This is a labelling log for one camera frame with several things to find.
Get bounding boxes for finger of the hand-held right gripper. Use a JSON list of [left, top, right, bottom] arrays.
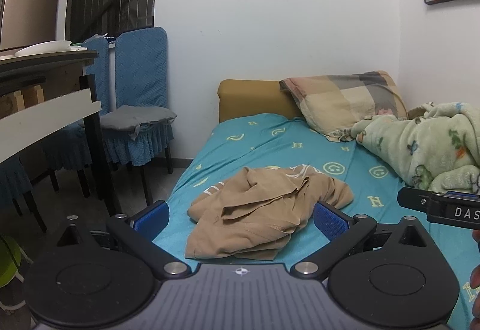
[[397, 185, 432, 218]]

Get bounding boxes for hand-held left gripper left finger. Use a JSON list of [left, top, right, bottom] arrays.
[[56, 200, 191, 280]]

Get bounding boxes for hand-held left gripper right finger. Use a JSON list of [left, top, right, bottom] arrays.
[[292, 201, 429, 282]]

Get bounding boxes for tan t-shirt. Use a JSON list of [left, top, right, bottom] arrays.
[[185, 164, 355, 262]]

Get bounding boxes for person's right hand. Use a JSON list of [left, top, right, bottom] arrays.
[[470, 229, 480, 319]]

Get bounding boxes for green printed fleece blanket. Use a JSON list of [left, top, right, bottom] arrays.
[[350, 102, 480, 195]]

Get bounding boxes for grey seat cushion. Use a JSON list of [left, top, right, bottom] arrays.
[[100, 106, 178, 141]]

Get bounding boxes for teal printed bed sheet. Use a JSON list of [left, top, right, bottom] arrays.
[[150, 113, 480, 330]]

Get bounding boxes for plaid pillow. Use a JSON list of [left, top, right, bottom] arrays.
[[279, 70, 409, 143]]

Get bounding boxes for blue covered chair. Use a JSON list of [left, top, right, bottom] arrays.
[[0, 156, 47, 233], [49, 35, 111, 199], [101, 27, 177, 203]]

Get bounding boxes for green plastic stool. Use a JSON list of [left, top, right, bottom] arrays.
[[0, 236, 23, 287]]

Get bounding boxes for wooden dining table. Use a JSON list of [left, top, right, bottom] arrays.
[[0, 50, 121, 218]]

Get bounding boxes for beige refrigerator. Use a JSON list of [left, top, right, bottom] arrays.
[[0, 0, 64, 51]]

